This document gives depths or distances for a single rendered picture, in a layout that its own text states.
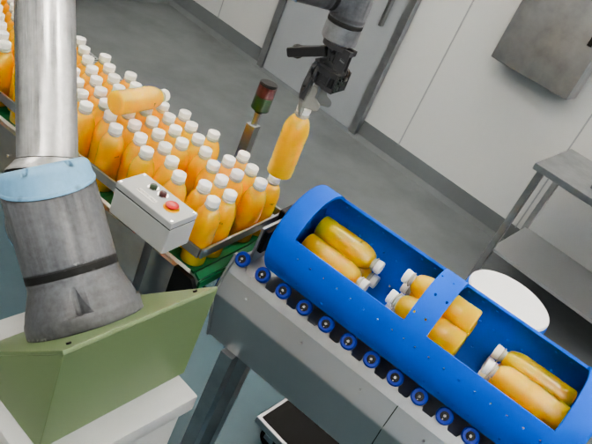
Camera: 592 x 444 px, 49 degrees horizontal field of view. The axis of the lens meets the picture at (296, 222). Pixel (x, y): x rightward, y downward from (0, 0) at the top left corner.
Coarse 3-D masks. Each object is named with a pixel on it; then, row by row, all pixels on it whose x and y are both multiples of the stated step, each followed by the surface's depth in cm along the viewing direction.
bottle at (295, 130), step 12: (288, 120) 170; (300, 120) 169; (288, 132) 170; (300, 132) 169; (276, 144) 174; (288, 144) 171; (300, 144) 172; (276, 156) 174; (288, 156) 173; (276, 168) 175; (288, 168) 175
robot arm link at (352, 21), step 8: (344, 0) 147; (352, 0) 147; (360, 0) 148; (368, 0) 149; (336, 8) 149; (344, 8) 149; (352, 8) 149; (360, 8) 149; (368, 8) 151; (328, 16) 154; (336, 16) 151; (344, 16) 150; (352, 16) 150; (360, 16) 151; (336, 24) 152; (344, 24) 151; (352, 24) 151; (360, 24) 152
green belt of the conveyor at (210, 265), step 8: (0, 112) 208; (8, 112) 210; (8, 120) 206; (104, 192) 194; (112, 192) 195; (176, 248) 184; (224, 248) 193; (232, 248) 194; (240, 248) 197; (248, 248) 198; (176, 256) 182; (224, 256) 190; (232, 256) 191; (208, 264) 184; (216, 264) 186; (224, 264) 188; (192, 272) 179; (200, 272) 180; (208, 272) 182; (216, 272) 185; (200, 280) 180; (208, 280) 182
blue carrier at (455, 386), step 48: (336, 192) 176; (288, 240) 166; (384, 240) 181; (336, 288) 162; (384, 288) 185; (432, 288) 156; (384, 336) 158; (480, 336) 174; (528, 336) 165; (432, 384) 156; (480, 384) 148; (576, 384) 164; (480, 432) 156; (528, 432) 144; (576, 432) 140
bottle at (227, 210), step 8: (224, 200) 178; (224, 208) 178; (232, 208) 179; (224, 216) 179; (232, 216) 180; (224, 224) 180; (232, 224) 182; (216, 232) 181; (224, 232) 182; (216, 240) 183; (208, 256) 186; (216, 256) 187
